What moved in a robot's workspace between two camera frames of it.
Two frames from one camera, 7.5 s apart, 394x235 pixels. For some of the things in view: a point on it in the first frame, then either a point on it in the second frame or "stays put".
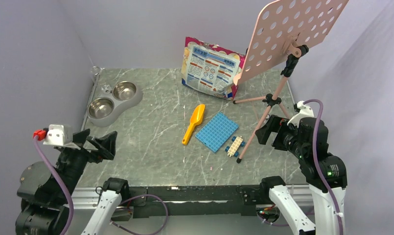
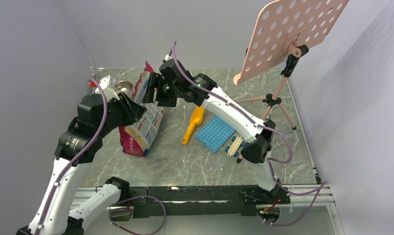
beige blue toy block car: (238, 142) stays put
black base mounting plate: (195, 201) stays put
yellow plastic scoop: (196, 118) stays put
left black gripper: (105, 144) -> (133, 111)
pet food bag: (210, 69) -> (137, 137)
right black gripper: (279, 124) -> (156, 80)
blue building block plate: (217, 132) stays put
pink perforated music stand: (287, 28) stays put
